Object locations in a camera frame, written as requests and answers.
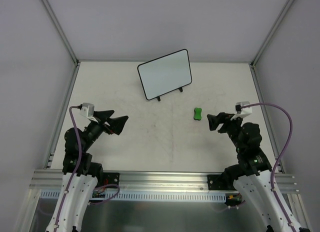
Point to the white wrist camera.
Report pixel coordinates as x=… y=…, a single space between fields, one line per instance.
x=87 y=110
x=243 y=110

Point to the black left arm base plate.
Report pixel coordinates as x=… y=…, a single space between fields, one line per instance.
x=112 y=179

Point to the aluminium corner frame post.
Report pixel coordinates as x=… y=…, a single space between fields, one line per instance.
x=275 y=26
x=57 y=26

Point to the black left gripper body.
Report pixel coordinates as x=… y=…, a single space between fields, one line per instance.
x=103 y=123

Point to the green whiteboard eraser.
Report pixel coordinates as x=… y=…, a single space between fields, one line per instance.
x=197 y=114

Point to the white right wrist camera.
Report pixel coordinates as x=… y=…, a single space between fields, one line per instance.
x=243 y=110

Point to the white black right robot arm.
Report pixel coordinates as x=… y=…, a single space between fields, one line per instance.
x=253 y=175

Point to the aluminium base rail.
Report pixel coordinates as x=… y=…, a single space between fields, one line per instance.
x=140 y=181

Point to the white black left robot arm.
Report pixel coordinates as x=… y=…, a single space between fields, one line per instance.
x=80 y=175

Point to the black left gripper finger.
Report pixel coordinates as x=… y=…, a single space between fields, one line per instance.
x=102 y=116
x=116 y=125

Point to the black framed whiteboard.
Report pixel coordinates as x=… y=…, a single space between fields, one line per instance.
x=165 y=74

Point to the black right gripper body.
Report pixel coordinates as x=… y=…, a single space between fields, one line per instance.
x=225 y=122

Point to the aluminium corner frame post left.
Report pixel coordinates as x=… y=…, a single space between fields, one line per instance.
x=57 y=26

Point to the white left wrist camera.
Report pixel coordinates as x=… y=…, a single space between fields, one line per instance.
x=87 y=110

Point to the aluminium corner frame post right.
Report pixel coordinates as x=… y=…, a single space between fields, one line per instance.
x=275 y=26

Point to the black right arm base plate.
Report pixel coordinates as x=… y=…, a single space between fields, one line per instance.
x=215 y=182

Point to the white slotted cable duct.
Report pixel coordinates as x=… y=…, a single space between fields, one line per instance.
x=148 y=196

